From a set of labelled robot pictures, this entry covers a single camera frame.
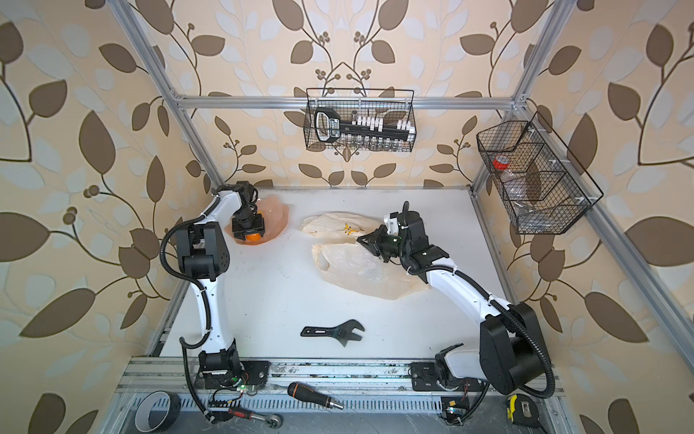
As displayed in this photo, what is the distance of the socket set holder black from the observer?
829mm

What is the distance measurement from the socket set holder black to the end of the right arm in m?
0.28

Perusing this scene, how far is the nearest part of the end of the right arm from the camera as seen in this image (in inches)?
24.3
